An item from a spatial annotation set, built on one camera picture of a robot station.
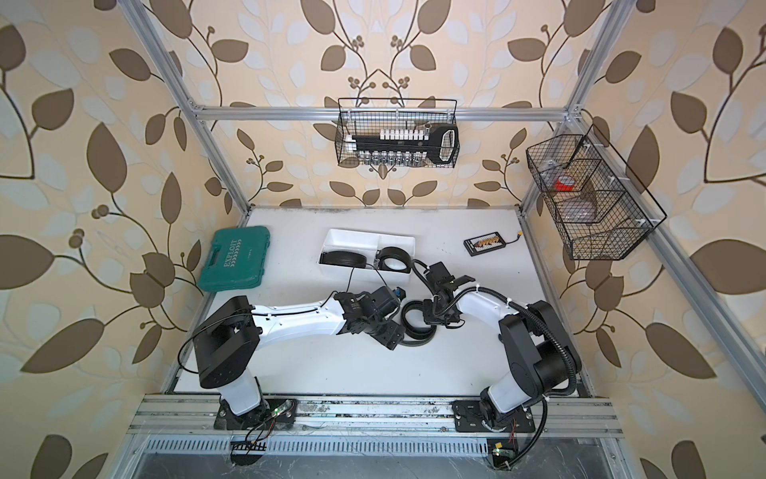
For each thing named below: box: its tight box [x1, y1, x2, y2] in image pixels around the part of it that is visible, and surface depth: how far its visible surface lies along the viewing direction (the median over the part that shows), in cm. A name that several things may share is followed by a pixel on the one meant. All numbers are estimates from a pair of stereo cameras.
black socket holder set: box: [346, 123, 459, 166], surface depth 86 cm
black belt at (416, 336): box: [399, 299, 437, 347], surface depth 87 cm
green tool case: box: [197, 225, 271, 293], surface depth 102 cm
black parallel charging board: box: [462, 231, 506, 257], surface depth 110 cm
